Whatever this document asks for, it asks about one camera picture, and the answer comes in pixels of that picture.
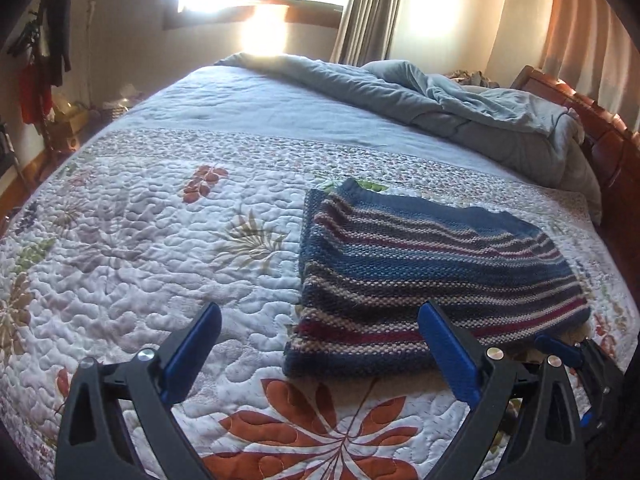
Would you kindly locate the grey window curtain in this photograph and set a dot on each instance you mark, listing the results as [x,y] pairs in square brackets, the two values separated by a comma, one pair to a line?
[366,32]

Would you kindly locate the blue striped knit sweater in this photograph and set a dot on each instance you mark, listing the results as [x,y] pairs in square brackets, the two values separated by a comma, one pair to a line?
[368,262]

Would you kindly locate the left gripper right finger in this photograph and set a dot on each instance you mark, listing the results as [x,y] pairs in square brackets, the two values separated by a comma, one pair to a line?
[535,400]

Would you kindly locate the floral quilted bedspread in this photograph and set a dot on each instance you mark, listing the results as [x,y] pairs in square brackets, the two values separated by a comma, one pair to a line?
[197,195]

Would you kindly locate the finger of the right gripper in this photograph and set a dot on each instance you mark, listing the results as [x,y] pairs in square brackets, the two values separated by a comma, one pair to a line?
[571,356]

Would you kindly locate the beige striped curtain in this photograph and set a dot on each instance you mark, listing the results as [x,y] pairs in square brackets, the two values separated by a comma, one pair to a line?
[588,47]

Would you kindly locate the coat rack with clothes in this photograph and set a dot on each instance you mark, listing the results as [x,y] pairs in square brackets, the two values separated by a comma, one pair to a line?
[46,40]

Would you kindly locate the grey rumpled duvet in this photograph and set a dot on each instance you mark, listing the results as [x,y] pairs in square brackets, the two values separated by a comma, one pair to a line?
[540,140]

